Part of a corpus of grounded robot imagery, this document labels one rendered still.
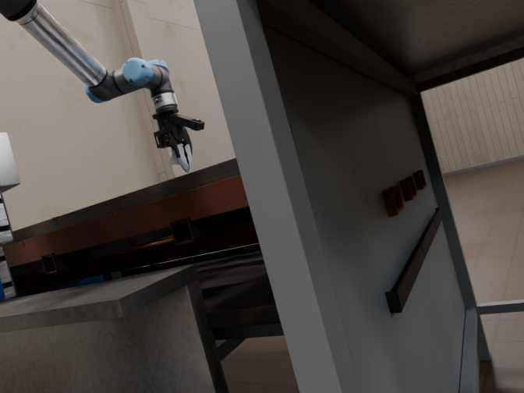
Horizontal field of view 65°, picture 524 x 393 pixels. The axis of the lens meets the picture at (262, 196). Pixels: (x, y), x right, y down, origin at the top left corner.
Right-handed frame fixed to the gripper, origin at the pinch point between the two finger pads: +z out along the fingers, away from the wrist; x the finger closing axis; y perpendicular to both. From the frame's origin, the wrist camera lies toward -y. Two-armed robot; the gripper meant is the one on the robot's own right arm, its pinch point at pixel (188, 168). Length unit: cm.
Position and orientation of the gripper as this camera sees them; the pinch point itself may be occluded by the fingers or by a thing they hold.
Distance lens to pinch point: 134.6
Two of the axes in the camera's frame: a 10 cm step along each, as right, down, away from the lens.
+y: -8.5, 2.2, 4.8
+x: -4.6, 1.4, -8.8
